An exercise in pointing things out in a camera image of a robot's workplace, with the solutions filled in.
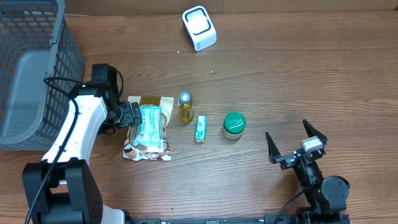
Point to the green lid glass jar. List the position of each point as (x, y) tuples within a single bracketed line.
[(233, 125)]

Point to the yellow oil bottle silver cap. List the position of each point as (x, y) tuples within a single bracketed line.
[(185, 106)]

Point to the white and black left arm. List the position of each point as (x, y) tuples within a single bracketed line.
[(61, 188)]

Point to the dark grey plastic basket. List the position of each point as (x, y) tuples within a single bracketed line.
[(40, 61)]

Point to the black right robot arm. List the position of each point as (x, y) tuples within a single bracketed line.
[(326, 196)]

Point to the brown snack packet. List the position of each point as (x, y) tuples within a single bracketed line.
[(134, 153)]

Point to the mint green wet wipes pack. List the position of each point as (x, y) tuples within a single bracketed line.
[(148, 133)]

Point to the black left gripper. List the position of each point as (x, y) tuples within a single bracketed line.
[(132, 116)]

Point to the white barcode scanner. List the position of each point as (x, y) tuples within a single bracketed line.
[(199, 28)]

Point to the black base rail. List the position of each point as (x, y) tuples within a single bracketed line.
[(217, 221)]

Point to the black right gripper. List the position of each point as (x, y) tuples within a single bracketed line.
[(294, 156)]

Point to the teal Kleenex tissue pack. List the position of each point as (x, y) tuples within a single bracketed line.
[(200, 132)]

